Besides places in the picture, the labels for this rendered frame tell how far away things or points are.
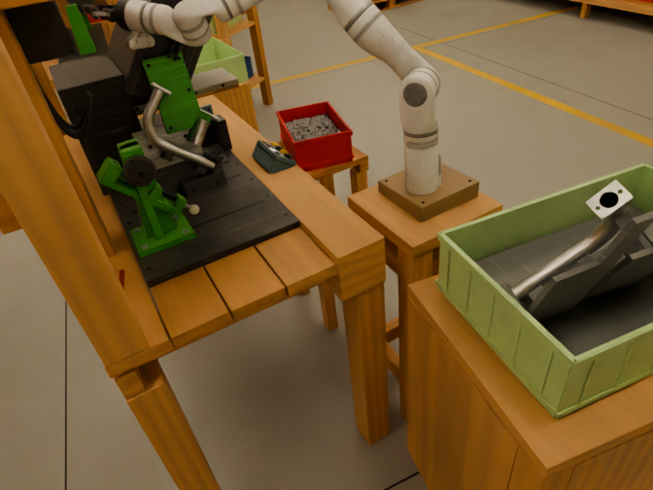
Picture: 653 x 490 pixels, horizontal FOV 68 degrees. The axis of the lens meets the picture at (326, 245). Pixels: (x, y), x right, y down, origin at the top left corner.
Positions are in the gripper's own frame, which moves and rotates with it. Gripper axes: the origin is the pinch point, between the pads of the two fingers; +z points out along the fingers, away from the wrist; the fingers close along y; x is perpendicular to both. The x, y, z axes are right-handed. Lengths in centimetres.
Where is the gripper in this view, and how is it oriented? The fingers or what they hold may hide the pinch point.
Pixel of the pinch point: (90, 10)
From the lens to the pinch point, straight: 152.0
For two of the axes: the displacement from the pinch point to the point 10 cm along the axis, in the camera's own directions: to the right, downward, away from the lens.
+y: -3.7, 4.3, -8.2
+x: -0.9, 8.7, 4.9
